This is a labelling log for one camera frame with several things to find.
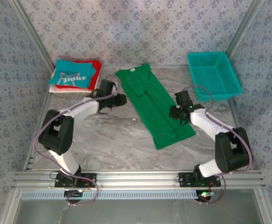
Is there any aluminium mounting rail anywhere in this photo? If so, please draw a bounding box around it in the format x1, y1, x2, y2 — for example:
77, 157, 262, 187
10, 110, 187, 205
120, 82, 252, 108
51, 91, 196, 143
12, 170, 266, 189

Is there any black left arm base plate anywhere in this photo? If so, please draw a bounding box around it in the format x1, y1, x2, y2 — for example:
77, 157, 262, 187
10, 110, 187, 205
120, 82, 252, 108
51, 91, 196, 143
54, 173, 97, 189

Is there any grey slotted cable duct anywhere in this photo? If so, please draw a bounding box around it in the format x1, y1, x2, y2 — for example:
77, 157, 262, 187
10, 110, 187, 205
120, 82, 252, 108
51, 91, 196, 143
21, 189, 197, 200

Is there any controller circuit board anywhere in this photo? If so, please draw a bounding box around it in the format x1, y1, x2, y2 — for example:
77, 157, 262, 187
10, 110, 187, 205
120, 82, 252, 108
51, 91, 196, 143
196, 190, 215, 203
63, 190, 84, 203

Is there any green t-shirt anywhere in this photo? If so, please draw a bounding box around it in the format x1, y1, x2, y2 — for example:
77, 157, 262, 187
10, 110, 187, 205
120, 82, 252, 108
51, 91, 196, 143
114, 63, 196, 150

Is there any stack of folded shirts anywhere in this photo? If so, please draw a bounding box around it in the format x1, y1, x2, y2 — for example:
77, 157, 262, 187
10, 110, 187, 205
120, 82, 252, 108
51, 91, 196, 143
54, 60, 102, 91

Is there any teal printed folded t-shirt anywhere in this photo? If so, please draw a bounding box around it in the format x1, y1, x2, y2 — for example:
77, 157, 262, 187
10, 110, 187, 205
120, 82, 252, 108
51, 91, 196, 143
49, 59, 97, 89

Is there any left controller circuit board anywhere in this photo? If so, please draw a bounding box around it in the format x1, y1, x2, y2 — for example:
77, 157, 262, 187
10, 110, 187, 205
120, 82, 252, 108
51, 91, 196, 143
63, 190, 84, 203

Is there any aluminium frame post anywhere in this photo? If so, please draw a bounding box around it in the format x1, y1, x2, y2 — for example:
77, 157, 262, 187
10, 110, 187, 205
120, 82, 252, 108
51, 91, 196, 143
11, 0, 56, 73
225, 0, 266, 59

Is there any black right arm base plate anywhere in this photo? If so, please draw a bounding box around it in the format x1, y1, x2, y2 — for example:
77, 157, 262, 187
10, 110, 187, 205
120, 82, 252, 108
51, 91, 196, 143
178, 172, 222, 188

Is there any right controller circuit board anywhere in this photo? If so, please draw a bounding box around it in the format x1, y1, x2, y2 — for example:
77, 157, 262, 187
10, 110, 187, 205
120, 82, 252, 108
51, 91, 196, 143
196, 190, 215, 203

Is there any teal plastic basket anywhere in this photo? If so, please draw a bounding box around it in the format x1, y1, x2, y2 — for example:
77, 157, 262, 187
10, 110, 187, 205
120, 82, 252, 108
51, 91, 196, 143
187, 51, 243, 101

